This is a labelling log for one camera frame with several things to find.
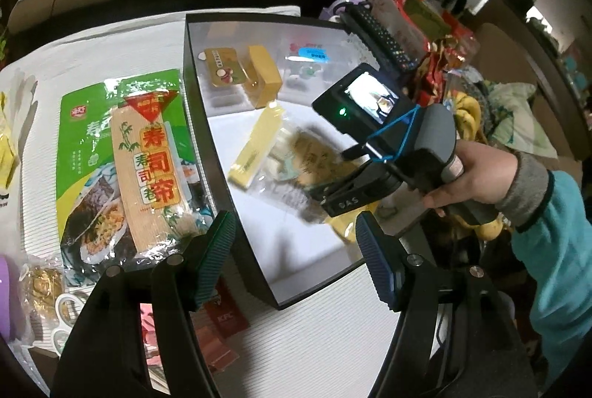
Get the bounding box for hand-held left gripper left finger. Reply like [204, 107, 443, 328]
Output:
[50, 210, 236, 398]

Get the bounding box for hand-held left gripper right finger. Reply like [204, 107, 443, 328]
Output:
[355, 210, 539, 398]

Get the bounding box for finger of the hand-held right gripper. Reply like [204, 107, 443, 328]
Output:
[320, 161, 404, 219]

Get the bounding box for clear snack bag yellow header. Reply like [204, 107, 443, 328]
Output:
[229, 106, 367, 244]

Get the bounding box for person's right forearm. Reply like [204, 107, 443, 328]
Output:
[495, 152, 592, 385]

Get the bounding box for purple container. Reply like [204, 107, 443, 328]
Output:
[0, 254, 28, 341]

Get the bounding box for person's right hand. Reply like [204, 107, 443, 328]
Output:
[423, 143, 524, 211]

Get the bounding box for bananas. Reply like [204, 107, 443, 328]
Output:
[444, 95, 505, 241]

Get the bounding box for large red sauce sachet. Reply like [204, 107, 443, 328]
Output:
[203, 278, 250, 338]

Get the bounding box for crumpled pale cloth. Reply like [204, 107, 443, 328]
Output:
[488, 82, 561, 159]

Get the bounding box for pink packet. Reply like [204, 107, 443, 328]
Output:
[139, 303, 161, 368]

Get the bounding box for pile of red snack packets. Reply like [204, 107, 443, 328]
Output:
[370, 0, 477, 103]

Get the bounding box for black remote control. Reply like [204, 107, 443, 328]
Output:
[344, 4, 417, 71]

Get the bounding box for clear packet with blue label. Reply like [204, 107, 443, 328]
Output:
[282, 39, 338, 88]

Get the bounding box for yellow rectangular block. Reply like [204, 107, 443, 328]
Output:
[243, 45, 281, 109]

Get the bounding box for green sushi kit packet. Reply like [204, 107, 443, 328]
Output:
[55, 69, 216, 288]

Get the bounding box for purple and white round thing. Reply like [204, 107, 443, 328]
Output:
[319, 0, 371, 22]

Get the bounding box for clear bag of golden snacks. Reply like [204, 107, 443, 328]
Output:
[21, 264, 66, 334]

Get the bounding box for jelly cup with brown lid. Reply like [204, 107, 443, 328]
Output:
[198, 47, 248, 90]

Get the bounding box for yellow packets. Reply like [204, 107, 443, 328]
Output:
[0, 90, 19, 190]

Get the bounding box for white handled scissors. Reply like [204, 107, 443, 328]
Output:
[52, 291, 91, 355]

